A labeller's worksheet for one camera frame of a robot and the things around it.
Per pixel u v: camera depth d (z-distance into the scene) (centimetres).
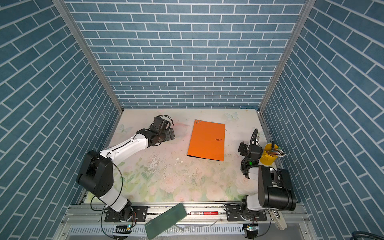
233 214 74
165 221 71
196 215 74
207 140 103
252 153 69
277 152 78
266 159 86
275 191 46
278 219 71
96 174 45
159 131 70
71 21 75
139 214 74
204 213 74
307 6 71
